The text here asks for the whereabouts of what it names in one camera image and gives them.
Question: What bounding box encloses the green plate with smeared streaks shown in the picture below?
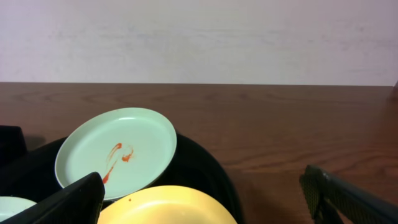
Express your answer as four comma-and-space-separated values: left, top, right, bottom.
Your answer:
0, 196, 36, 222

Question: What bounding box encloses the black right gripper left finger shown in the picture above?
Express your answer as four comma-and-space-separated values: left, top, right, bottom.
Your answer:
3, 172, 105, 224

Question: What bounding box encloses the rectangular black tray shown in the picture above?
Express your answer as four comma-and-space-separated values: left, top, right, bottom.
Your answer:
0, 126, 27, 167

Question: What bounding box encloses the green plate with three streaks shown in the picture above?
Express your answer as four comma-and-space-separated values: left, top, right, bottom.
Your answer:
54, 108, 177, 201

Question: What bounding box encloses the yellow plate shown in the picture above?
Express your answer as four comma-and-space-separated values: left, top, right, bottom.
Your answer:
98, 185, 237, 224

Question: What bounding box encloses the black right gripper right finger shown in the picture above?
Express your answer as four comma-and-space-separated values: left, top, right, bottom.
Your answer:
299, 165, 397, 223

